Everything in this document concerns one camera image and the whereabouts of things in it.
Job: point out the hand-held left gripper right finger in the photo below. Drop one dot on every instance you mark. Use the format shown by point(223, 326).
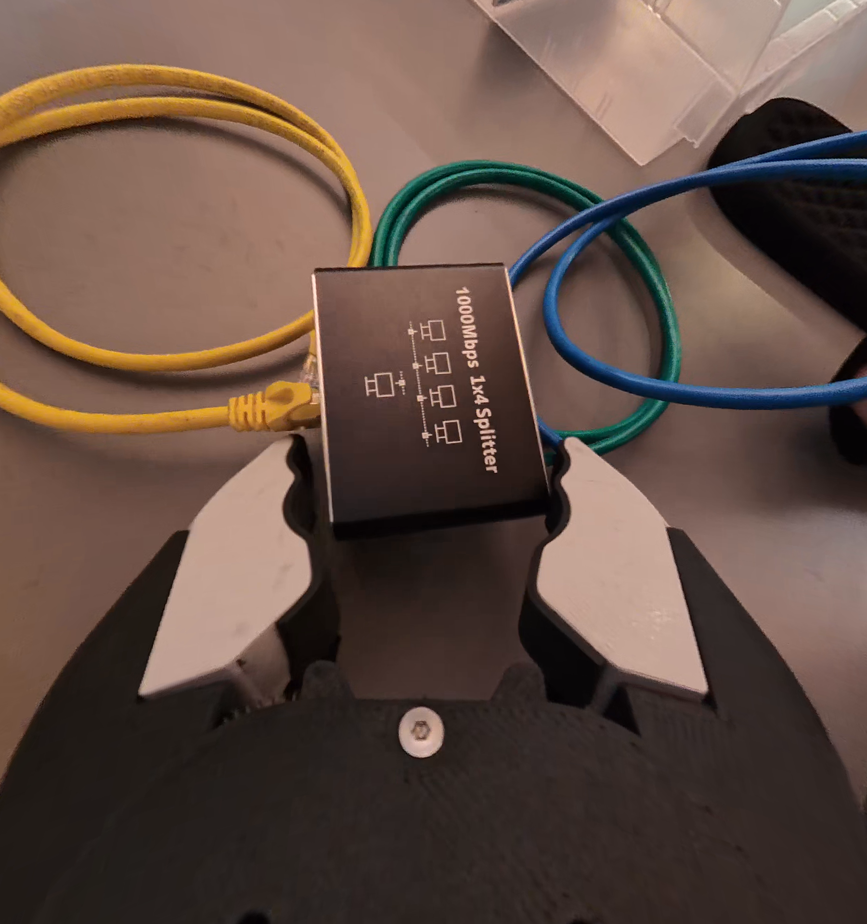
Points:
point(621, 585)

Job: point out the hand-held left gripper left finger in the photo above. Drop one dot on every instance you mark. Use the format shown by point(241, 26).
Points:
point(231, 577)

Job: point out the black network splitter box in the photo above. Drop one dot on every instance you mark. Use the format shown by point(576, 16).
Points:
point(404, 469)

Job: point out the black mesh wrist rest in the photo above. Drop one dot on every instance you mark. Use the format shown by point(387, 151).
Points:
point(823, 238)

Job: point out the clear acrylic tray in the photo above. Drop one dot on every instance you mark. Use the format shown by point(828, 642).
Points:
point(621, 65)

